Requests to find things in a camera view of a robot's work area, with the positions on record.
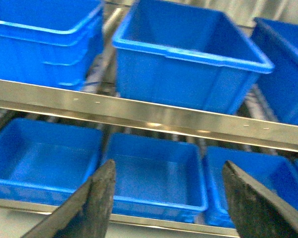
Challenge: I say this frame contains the blue lower far-left bin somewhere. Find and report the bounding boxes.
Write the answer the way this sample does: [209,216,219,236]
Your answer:
[0,119,103,206]

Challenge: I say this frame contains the steel shelf rail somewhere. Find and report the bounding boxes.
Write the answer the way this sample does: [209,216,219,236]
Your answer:
[0,80,298,152]
[0,199,239,238]

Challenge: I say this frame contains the blue upper middle bin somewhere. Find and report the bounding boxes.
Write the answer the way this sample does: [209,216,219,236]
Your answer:
[112,0,274,115]

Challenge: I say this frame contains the blue ribbed upper right bin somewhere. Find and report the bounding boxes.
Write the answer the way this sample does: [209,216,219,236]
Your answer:
[251,17,298,125]

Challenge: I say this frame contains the blue lower right bin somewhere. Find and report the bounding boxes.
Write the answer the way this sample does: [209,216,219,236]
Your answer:
[202,146,298,228]

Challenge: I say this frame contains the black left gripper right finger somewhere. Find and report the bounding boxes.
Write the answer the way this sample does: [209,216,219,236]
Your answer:
[222,161,298,238]

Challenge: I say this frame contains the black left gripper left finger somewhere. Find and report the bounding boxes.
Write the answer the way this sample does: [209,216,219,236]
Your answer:
[23,159,116,238]

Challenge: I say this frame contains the blue upper left bin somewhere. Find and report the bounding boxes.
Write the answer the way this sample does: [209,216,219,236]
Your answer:
[0,0,104,91]

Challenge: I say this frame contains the steel lower shelf rail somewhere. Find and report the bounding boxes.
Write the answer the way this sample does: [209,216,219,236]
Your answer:
[0,199,239,238]

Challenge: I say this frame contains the steel upper shelf rail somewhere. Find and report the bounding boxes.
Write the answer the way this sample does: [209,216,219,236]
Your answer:
[0,80,298,152]

